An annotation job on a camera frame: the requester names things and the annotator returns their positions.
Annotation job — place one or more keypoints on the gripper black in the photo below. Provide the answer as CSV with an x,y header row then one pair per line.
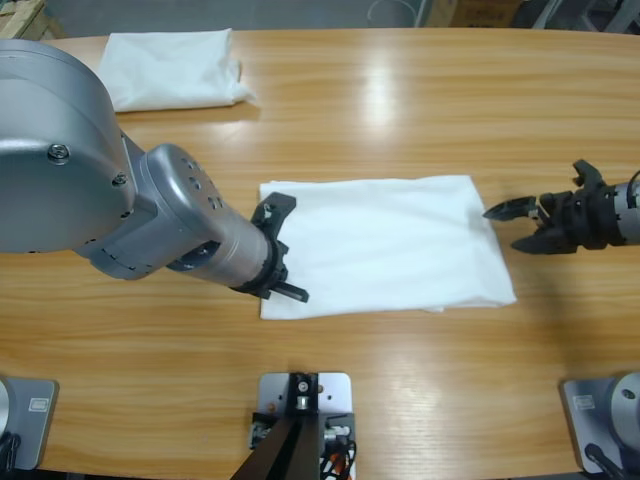
x,y
595,215
276,270

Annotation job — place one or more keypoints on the white t-shirt with small logo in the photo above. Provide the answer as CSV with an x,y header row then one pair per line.
x,y
390,250

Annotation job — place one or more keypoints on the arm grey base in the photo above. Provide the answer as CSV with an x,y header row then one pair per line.
x,y
30,420
590,415

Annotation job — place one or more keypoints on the brown cardboard box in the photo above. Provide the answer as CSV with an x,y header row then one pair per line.
x,y
482,12

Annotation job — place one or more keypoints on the light wooden box stack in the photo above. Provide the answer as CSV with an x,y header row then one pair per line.
x,y
25,20

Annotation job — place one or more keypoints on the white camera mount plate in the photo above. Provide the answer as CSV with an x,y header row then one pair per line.
x,y
335,390

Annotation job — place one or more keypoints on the black post clamp bracket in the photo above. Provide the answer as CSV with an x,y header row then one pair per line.
x,y
345,420

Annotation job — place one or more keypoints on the dark camera post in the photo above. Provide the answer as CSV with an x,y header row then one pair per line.
x,y
285,450

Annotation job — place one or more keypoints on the grey metal frame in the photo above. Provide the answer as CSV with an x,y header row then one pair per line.
x,y
615,15

